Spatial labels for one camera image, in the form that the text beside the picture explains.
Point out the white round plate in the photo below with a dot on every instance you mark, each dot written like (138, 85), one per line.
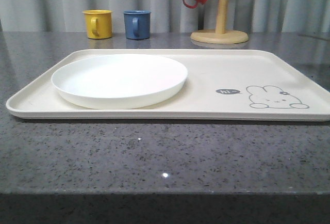
(120, 81)

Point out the cream rabbit serving tray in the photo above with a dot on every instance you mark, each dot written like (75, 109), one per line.
(221, 85)

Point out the blue enamel mug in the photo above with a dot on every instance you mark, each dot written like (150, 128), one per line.
(137, 24)

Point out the yellow enamel mug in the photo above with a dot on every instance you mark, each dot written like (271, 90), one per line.
(98, 24)

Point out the wooden mug tree stand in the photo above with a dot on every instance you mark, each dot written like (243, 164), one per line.
(220, 35)

